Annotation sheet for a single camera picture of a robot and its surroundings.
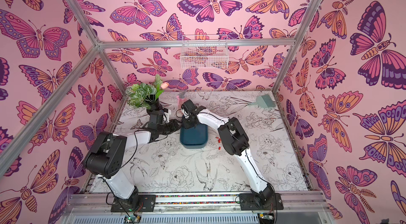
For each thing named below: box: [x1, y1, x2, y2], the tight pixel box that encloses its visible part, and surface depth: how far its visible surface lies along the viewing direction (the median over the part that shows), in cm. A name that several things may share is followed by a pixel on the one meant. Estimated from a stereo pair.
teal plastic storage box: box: [179, 123, 209, 149], surface depth 96 cm
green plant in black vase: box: [125, 74, 170, 114], surface depth 87 cm
